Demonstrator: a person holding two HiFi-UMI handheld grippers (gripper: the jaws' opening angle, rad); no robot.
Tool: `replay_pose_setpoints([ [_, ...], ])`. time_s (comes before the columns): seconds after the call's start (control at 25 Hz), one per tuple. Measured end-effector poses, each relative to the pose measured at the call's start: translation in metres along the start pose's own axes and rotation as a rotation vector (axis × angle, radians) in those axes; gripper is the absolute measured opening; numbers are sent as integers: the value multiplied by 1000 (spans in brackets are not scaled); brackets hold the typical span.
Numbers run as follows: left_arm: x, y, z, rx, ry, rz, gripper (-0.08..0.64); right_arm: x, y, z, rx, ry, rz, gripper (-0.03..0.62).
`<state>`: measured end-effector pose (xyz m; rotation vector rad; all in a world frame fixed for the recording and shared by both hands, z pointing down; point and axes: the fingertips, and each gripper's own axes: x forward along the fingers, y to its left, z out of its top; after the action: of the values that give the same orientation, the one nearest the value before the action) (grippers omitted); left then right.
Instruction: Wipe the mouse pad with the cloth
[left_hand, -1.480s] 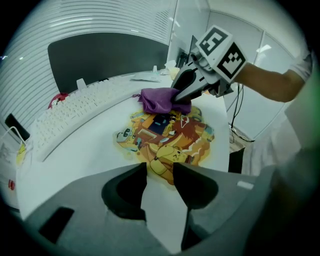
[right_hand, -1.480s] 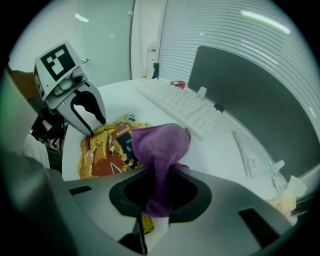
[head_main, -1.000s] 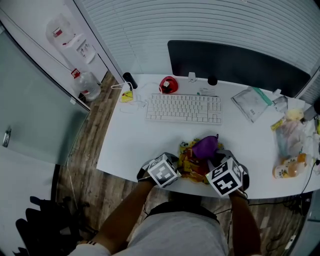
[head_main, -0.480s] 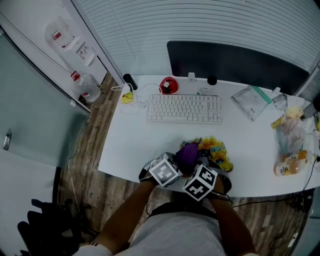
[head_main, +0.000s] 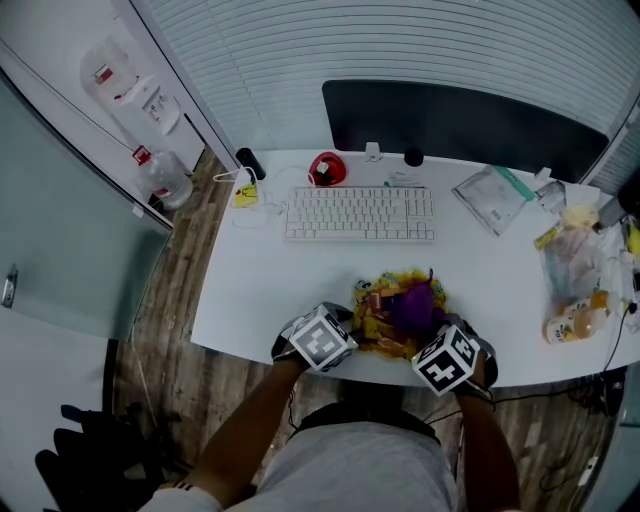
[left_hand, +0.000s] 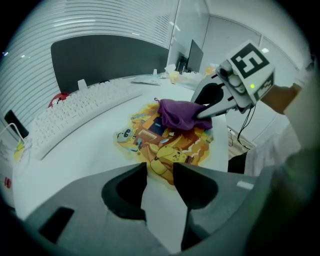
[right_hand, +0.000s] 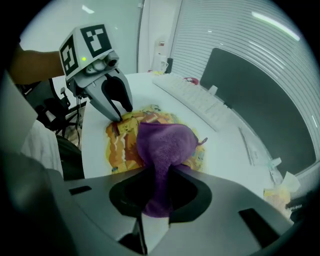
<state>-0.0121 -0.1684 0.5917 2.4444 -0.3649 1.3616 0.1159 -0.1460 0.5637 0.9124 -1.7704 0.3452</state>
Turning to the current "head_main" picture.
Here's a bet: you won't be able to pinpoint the black cable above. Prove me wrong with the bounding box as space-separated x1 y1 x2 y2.
602 302 639 374

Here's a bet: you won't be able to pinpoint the frosted glass door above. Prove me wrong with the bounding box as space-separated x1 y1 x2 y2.
0 69 174 342

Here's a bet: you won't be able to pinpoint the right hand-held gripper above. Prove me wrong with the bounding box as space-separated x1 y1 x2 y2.
411 319 500 397

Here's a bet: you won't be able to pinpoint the clear zip bag green edge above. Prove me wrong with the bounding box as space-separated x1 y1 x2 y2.
451 164 536 237

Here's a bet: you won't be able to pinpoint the small white packet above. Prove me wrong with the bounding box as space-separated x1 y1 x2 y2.
384 171 427 189

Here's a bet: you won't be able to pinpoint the black monitor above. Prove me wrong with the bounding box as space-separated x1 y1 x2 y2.
321 78 610 185

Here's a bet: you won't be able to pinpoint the red round object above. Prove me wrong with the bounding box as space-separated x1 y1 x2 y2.
308 151 349 188

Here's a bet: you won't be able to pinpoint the black thermos bottle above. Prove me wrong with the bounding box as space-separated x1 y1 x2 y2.
597 169 640 229

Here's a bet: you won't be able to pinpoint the white window blinds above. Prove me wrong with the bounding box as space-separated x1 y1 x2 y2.
133 0 640 181

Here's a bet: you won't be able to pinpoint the yellow small object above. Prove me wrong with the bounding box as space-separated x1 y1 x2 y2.
233 183 262 210

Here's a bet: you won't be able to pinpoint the white cable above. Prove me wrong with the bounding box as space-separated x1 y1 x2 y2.
212 164 312 231

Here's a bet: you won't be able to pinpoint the orange juice bottle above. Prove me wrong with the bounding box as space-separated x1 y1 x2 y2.
562 289 624 326
542 300 595 345

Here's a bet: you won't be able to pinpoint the silver foil packet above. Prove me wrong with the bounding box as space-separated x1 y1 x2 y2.
537 179 569 214

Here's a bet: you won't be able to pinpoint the purple cloth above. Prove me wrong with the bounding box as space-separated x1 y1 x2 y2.
387 269 451 336

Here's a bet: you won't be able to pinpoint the tangle of white cables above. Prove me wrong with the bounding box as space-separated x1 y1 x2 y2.
612 249 640 334

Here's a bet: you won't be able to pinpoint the person's right forearm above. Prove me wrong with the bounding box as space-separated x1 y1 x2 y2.
456 349 522 512

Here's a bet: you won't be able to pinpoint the person's left forearm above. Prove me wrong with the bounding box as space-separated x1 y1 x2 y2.
189 357 307 507

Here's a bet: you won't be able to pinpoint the black cylinder speaker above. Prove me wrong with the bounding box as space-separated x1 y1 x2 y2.
234 146 268 182

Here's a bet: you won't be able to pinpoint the tangle of floor cables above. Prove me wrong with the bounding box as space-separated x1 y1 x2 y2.
539 372 627 496

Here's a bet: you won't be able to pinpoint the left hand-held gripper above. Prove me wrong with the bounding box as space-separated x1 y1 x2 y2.
271 301 360 374

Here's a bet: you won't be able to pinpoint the clear plastic bag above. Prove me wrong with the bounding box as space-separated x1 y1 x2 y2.
537 202 617 312

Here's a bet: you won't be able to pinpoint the metal door handle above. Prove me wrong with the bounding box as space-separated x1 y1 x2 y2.
0 263 20 309

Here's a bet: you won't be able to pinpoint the person's grey shirt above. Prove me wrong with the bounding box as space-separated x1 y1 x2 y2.
149 418 460 512

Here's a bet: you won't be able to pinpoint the person's black trousers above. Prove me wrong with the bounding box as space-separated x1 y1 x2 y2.
293 401 442 442

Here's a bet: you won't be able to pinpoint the white keyboard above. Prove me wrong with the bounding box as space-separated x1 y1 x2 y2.
283 185 437 244

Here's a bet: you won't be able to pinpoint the clear water jug red cap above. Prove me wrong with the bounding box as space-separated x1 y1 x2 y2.
132 144 195 211

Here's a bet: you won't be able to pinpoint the black office chair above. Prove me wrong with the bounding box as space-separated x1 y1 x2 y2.
34 402 182 512

